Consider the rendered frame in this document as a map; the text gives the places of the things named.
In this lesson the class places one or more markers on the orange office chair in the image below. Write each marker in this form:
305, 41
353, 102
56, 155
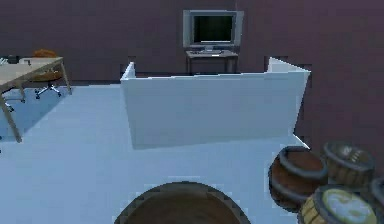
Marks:
46, 75

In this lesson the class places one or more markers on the white sofa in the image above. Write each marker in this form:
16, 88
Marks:
210, 108

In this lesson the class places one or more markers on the dark brown television stand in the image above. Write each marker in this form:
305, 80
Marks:
212, 55

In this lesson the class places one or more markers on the grey television set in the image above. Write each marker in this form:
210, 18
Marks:
213, 28

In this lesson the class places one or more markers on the round brown wooden table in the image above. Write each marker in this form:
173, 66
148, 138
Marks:
182, 206

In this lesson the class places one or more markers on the dark brown wooden barrel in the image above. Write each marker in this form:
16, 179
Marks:
295, 176

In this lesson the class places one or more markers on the light brown wooden barrel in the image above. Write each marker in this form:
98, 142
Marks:
350, 165

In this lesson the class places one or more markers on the yellow wooden barrel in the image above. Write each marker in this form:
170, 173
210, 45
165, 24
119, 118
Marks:
336, 206

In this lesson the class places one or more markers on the beige wooden desk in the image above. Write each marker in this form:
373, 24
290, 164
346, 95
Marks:
20, 70

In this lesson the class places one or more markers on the small dark box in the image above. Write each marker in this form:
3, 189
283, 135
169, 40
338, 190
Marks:
12, 59

